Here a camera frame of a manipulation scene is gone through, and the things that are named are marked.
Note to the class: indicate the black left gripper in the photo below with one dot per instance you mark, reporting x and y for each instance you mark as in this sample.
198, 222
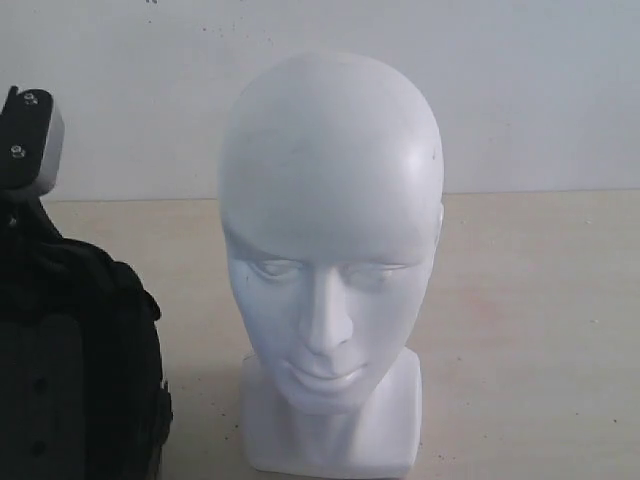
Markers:
25, 117

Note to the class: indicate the white mannequin head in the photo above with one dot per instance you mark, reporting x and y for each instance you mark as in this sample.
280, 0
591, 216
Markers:
330, 194

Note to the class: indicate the black helmet with visor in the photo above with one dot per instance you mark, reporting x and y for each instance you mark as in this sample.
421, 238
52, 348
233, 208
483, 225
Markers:
83, 395

